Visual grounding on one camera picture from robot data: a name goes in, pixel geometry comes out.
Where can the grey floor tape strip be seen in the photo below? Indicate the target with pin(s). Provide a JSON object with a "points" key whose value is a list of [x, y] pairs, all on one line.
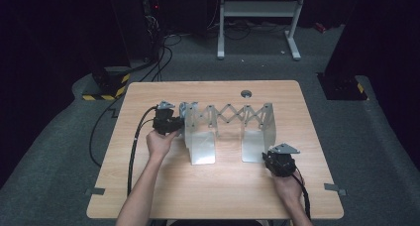
{"points": [[333, 188], [95, 191]]}

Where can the round metal table grommet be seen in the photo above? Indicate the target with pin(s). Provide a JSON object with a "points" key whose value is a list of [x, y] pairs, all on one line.
{"points": [[246, 93]]}

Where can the black base with yellow stripes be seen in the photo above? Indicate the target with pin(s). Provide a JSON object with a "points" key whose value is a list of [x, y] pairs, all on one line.
{"points": [[112, 84], [340, 87]]}

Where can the grey microfibre cleaning cloth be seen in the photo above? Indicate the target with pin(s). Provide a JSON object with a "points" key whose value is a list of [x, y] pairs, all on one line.
{"points": [[184, 111]]}

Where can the person's left hand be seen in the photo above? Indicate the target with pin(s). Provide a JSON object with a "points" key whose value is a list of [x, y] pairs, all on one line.
{"points": [[158, 146]]}

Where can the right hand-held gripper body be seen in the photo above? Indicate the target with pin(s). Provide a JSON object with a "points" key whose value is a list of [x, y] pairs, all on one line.
{"points": [[280, 163]]}

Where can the white metal stand frame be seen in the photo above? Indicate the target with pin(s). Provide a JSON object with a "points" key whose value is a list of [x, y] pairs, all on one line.
{"points": [[257, 8]]}

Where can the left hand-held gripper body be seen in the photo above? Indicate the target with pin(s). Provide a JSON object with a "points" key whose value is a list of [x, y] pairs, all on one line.
{"points": [[163, 122]]}

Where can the person's right hand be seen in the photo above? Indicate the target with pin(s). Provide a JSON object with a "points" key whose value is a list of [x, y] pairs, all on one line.
{"points": [[289, 188]]}

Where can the silver metal expandable bookend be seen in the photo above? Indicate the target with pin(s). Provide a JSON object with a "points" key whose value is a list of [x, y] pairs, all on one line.
{"points": [[201, 146]]}

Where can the dark equipment rack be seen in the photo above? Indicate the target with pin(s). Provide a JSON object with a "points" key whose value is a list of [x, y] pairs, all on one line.
{"points": [[152, 14]]}

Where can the small red floor object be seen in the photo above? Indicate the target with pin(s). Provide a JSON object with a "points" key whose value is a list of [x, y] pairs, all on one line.
{"points": [[319, 27]]}

